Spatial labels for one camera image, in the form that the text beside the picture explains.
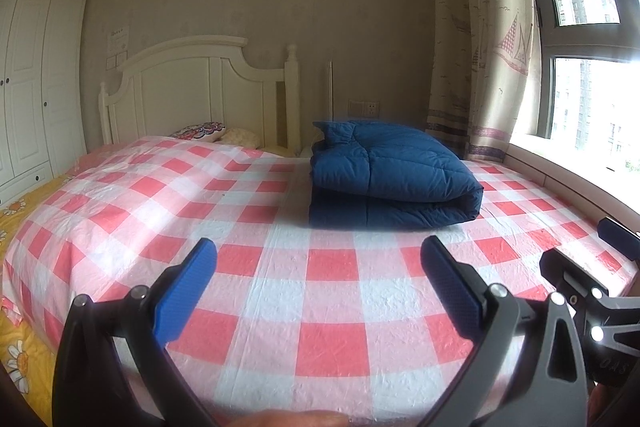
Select person's left hand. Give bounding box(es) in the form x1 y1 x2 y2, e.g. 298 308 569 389
225 409 351 427

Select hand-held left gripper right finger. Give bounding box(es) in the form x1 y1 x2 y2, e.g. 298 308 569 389
420 235 590 427

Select beige window sill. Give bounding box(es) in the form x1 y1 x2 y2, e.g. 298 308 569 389
505 142 640 233

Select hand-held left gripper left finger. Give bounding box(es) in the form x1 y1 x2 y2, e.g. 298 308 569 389
52 237 221 427

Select blue quilted jacket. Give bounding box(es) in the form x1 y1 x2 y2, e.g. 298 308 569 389
307 120 485 229

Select sailboat print curtain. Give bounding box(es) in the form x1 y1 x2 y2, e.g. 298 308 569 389
425 0 543 164

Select white wooden headboard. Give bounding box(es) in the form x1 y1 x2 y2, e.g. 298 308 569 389
98 35 302 155

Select person's right hand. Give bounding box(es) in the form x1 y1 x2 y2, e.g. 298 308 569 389
587 384 610 427

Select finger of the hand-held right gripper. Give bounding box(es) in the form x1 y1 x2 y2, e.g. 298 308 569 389
597 216 640 260
539 246 640 344

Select patterned pillow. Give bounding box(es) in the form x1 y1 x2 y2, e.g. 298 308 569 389
170 121 228 142

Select pale yellow pillow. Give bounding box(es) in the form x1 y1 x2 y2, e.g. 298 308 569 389
217 128 261 148

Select yellow floral bedsheet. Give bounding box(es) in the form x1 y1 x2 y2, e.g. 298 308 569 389
0 172 81 427

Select white wardrobe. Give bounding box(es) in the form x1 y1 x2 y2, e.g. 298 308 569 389
0 0 91 208

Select paper notice on wall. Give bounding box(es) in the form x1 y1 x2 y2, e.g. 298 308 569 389
107 27 130 58

